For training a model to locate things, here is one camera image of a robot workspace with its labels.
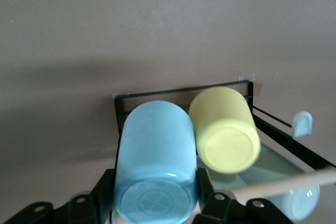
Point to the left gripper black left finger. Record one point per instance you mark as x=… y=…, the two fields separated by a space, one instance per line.
x=65 y=212

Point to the light blue cup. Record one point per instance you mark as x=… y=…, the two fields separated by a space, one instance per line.
x=155 y=150

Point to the yellow cup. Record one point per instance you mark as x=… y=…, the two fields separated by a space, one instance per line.
x=223 y=129

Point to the clear tape piece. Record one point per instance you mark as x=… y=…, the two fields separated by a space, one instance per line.
x=246 y=78
x=120 y=95

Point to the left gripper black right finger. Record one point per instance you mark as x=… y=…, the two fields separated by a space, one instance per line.
x=231 y=213

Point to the grey cup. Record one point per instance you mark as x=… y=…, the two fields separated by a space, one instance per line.
x=302 y=204

